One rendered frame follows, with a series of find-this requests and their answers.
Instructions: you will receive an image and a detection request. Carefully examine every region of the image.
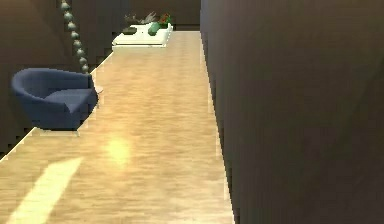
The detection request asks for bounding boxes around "white low table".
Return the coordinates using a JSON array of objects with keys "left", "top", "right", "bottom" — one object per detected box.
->
[{"left": 111, "top": 22, "right": 174, "bottom": 49}]

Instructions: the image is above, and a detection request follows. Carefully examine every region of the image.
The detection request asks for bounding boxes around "green bottle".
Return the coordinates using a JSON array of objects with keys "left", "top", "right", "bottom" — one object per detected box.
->
[{"left": 147, "top": 21, "right": 162, "bottom": 37}]

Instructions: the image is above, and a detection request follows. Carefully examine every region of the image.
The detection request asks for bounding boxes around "red flowered house plant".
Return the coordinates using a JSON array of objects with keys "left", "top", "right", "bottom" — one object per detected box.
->
[{"left": 157, "top": 12, "right": 173, "bottom": 29}]

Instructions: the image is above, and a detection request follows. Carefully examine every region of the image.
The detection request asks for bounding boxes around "grey leafy plant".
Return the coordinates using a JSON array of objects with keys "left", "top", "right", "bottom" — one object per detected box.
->
[{"left": 123, "top": 11, "right": 158, "bottom": 26}]

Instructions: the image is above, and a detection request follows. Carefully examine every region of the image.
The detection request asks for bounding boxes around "grey beaded floor lamp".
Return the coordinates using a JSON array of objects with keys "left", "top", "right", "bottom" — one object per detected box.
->
[{"left": 59, "top": 0, "right": 104, "bottom": 95}]

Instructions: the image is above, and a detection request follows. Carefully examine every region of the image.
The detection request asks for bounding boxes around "blue armchair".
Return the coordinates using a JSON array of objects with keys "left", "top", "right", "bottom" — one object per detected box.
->
[{"left": 10, "top": 67, "right": 100, "bottom": 138}]

